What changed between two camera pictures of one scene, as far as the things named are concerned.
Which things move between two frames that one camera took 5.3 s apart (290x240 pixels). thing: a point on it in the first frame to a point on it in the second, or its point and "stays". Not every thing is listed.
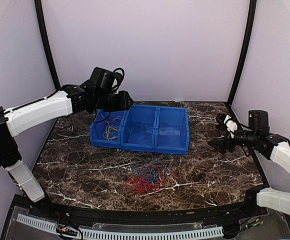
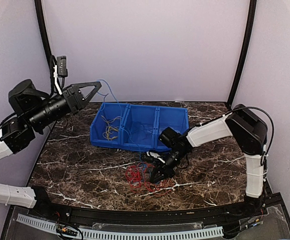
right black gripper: (222, 143) to (161, 166)
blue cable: (136, 129) to (150, 131)
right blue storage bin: (172, 134) stays
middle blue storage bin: (138, 129) stays
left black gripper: (123, 102) to (79, 101)
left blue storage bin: (105, 130) stays
